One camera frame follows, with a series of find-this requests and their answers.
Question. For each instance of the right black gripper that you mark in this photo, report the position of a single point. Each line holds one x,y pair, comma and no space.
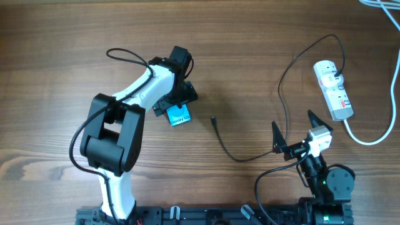
280,143

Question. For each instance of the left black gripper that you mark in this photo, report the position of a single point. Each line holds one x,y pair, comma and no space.
189,94

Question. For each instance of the turquoise Galaxy S25 smartphone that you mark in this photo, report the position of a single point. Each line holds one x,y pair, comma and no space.
178,115

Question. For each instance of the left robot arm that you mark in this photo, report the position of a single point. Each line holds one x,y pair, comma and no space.
112,135

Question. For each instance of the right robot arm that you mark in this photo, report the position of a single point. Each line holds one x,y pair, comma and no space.
331,186

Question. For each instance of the white USB charger plug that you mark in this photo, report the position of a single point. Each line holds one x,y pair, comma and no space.
330,80

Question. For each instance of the white power strip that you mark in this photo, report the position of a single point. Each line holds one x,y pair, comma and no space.
336,98

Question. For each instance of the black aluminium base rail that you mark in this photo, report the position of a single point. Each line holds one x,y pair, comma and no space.
212,215

